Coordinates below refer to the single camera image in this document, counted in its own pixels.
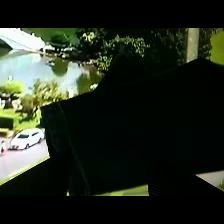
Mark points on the black garment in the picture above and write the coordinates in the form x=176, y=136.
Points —
x=140, y=126

